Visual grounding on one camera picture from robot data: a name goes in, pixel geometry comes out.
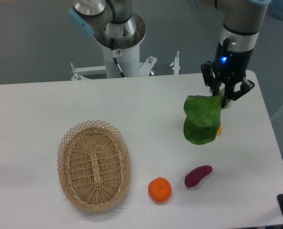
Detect yellow mango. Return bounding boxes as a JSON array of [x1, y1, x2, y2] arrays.
[[217, 125, 222, 134]]

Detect green leafy vegetable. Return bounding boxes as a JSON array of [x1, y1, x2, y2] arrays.
[[183, 89, 225, 145]]

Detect purple sweet potato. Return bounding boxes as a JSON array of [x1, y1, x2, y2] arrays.
[[184, 165, 213, 188]]

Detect orange mandarin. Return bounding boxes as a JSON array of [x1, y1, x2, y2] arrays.
[[148, 177, 172, 203]]

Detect black cable on pedestal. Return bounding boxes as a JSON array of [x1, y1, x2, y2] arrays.
[[109, 37, 126, 78]]

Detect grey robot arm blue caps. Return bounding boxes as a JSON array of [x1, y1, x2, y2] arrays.
[[68, 0, 269, 107]]

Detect woven wicker basket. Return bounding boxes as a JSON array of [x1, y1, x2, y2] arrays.
[[57, 120, 131, 212]]

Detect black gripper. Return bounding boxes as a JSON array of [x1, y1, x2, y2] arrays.
[[201, 38, 255, 107]]

